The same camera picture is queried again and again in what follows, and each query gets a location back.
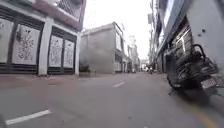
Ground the grey concrete building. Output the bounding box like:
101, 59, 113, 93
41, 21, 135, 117
79, 21, 126, 75

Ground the distant row of buildings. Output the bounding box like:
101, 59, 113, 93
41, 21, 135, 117
123, 34, 150, 73

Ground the building with patterned panels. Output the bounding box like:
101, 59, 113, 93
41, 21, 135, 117
0, 0, 88, 77

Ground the black motorcycle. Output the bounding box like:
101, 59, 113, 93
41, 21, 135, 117
164, 43, 221, 98

